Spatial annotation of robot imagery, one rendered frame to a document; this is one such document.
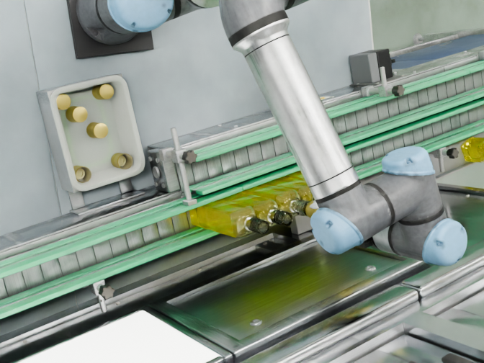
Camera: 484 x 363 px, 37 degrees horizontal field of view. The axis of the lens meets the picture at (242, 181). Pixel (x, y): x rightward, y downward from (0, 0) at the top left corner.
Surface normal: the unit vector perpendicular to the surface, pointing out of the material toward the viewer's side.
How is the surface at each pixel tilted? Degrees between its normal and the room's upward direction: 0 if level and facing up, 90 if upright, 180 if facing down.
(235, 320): 90
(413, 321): 90
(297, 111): 41
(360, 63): 90
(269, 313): 91
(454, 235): 0
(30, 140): 0
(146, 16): 12
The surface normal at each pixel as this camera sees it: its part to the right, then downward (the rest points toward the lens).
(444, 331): -0.19, -0.95
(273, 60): -0.07, 0.07
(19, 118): 0.54, 0.10
